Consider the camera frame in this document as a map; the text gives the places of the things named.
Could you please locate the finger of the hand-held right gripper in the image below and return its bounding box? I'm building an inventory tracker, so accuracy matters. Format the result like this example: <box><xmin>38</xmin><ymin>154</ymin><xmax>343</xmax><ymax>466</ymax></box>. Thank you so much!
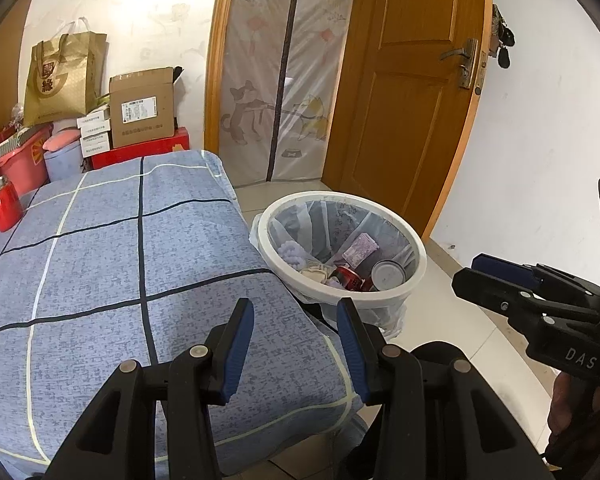
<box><xmin>452</xmin><ymin>267</ymin><xmax>600</xmax><ymax>333</ymax></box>
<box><xmin>470</xmin><ymin>253</ymin><xmax>600</xmax><ymax>311</ymax></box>

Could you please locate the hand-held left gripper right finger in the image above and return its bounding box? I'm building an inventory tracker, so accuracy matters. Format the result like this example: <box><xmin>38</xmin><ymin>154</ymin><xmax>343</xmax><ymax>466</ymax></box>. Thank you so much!
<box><xmin>336</xmin><ymin>297</ymin><xmax>553</xmax><ymax>480</ymax></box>

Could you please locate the blue checked tablecloth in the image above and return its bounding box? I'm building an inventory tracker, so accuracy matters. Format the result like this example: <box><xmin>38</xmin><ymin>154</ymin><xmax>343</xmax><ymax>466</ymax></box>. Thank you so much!
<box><xmin>0</xmin><ymin>149</ymin><xmax>363</xmax><ymax>476</ymax></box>

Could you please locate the cream paper cup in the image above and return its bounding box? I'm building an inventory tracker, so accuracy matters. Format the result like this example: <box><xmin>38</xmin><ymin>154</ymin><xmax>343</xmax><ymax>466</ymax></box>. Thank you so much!
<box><xmin>300</xmin><ymin>262</ymin><xmax>331</xmax><ymax>285</ymax></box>

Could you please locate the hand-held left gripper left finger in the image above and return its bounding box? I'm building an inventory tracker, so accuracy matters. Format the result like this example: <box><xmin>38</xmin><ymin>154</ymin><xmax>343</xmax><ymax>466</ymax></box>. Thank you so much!
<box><xmin>45</xmin><ymin>297</ymin><xmax>255</xmax><ymax>480</ymax></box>

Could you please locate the metal door handle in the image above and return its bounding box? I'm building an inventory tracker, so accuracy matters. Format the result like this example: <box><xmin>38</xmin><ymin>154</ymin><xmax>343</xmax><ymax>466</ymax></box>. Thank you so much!
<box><xmin>440</xmin><ymin>38</ymin><xmax>480</xmax><ymax>91</ymax></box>

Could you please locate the white foam net sleeve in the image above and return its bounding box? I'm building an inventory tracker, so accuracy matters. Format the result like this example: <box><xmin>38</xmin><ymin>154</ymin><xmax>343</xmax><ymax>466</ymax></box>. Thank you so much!
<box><xmin>278</xmin><ymin>241</ymin><xmax>308</xmax><ymax>267</ymax></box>

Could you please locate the person's right hand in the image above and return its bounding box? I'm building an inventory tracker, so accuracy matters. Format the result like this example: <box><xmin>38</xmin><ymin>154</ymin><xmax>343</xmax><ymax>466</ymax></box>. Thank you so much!
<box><xmin>548</xmin><ymin>374</ymin><xmax>600</xmax><ymax>437</ymax></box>

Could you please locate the wooden door frame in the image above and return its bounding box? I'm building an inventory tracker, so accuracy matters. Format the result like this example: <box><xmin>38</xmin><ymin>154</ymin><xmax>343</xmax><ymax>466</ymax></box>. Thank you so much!
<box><xmin>203</xmin><ymin>0</ymin><xmax>238</xmax><ymax>188</ymax></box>

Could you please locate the light purple bucket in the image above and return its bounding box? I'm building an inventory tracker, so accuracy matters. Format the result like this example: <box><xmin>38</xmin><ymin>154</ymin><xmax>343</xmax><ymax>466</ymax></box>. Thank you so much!
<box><xmin>44</xmin><ymin>142</ymin><xmax>86</xmax><ymax>182</ymax></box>

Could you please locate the red flat box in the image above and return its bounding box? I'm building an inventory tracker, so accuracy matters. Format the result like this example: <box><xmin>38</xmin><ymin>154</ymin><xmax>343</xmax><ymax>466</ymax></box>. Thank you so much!
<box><xmin>90</xmin><ymin>126</ymin><xmax>191</xmax><ymax>171</ymax></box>

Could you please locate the printed screen door curtain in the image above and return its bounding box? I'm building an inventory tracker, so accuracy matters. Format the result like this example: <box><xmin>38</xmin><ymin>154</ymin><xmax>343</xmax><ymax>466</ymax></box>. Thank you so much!
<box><xmin>219</xmin><ymin>0</ymin><xmax>363</xmax><ymax>186</ymax></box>

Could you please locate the brown cardboard box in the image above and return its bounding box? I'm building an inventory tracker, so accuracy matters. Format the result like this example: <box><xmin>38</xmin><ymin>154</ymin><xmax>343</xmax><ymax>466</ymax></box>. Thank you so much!
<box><xmin>108</xmin><ymin>66</ymin><xmax>185</xmax><ymax>150</ymax></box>

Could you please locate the red thermos jar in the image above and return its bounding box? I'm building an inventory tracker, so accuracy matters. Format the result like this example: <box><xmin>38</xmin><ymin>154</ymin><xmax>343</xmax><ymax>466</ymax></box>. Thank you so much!
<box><xmin>0</xmin><ymin>176</ymin><xmax>22</xmax><ymax>233</ymax></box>

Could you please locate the clear plastic bin liner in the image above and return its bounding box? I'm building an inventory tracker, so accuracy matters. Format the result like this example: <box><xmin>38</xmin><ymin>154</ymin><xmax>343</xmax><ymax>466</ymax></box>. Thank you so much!
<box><xmin>250</xmin><ymin>195</ymin><xmax>415</xmax><ymax>338</ymax></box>

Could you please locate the white plastic trash bin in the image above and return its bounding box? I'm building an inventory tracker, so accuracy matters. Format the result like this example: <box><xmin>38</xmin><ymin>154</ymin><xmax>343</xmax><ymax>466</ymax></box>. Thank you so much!
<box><xmin>256</xmin><ymin>191</ymin><xmax>428</xmax><ymax>333</ymax></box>

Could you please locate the wooden wardrobe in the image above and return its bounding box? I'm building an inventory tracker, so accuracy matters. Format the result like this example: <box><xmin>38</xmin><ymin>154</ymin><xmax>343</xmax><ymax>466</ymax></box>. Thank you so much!
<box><xmin>0</xmin><ymin>0</ymin><xmax>36</xmax><ymax>151</ymax></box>

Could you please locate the striped gift box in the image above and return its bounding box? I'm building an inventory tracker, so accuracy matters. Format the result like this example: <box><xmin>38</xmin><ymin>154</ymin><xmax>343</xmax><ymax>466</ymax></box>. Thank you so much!
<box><xmin>0</xmin><ymin>127</ymin><xmax>46</xmax><ymax>166</ymax></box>

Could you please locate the bunch of keys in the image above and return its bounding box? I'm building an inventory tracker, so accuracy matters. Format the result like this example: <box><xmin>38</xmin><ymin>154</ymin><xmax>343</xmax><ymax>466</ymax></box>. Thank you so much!
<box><xmin>490</xmin><ymin>4</ymin><xmax>515</xmax><ymax>68</ymax></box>

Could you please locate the purple drink carton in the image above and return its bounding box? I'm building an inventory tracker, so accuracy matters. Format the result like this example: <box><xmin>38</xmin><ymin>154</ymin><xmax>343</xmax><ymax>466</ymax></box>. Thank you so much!
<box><xmin>342</xmin><ymin>233</ymin><xmax>379</xmax><ymax>267</ymax></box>

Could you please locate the wooden door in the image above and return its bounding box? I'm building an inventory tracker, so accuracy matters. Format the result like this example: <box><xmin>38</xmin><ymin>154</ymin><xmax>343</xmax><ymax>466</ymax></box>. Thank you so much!
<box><xmin>322</xmin><ymin>0</ymin><xmax>493</xmax><ymax>238</ymax></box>

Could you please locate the red plastic basket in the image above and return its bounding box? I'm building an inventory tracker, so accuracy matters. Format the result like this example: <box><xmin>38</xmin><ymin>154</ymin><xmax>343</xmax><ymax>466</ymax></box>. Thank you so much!
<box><xmin>0</xmin><ymin>127</ymin><xmax>53</xmax><ymax>198</ymax></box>

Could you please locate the red drink can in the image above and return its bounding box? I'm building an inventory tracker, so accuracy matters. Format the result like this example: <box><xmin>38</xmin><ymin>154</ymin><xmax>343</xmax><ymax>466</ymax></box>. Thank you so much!
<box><xmin>330</xmin><ymin>266</ymin><xmax>375</xmax><ymax>292</ymax></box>
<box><xmin>371</xmin><ymin>259</ymin><xmax>407</xmax><ymax>291</ymax></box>

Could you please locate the gold gift bag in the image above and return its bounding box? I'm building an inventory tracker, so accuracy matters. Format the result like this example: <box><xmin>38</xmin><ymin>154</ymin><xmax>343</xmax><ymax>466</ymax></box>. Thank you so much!
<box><xmin>23</xmin><ymin>31</ymin><xmax>108</xmax><ymax>127</ymax></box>

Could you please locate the white plastic bag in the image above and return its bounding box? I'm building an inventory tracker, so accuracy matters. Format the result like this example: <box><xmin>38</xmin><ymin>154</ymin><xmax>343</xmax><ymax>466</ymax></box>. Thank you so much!
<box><xmin>55</xmin><ymin>16</ymin><xmax>91</xmax><ymax>36</ymax></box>

